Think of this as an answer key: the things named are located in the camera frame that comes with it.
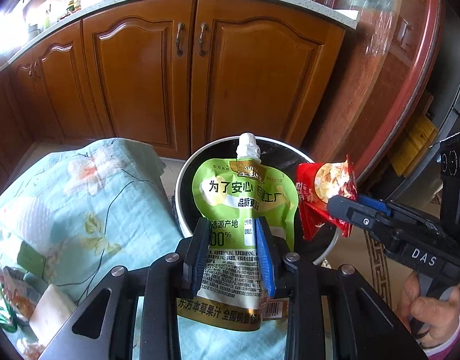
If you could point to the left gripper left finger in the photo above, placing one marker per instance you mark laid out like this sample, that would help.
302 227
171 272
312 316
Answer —
194 263

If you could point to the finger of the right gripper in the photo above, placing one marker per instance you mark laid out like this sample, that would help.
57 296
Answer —
361 216
375 204

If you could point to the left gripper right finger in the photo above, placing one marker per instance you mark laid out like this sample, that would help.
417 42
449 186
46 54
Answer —
268 256

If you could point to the red snack bag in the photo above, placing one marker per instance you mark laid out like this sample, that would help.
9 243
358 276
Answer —
316 184

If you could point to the green juice pouch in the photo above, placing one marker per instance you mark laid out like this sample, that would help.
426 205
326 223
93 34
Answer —
232 295

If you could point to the cartoon fox snack bag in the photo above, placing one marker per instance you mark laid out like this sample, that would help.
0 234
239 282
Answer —
18 299

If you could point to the white trash bin black bag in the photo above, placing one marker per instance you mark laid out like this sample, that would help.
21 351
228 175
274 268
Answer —
230 191

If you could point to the person's right hand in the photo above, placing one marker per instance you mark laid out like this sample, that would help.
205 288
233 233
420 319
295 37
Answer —
441 316

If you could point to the floral light green tablecloth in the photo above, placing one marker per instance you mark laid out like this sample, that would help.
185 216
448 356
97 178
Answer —
87 211

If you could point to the white foam block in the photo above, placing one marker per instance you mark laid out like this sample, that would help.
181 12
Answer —
50 314

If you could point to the green drink carton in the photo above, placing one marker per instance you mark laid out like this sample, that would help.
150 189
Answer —
31 260

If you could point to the wooden base cabinets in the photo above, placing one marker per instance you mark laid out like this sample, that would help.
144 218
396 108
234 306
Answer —
175 74

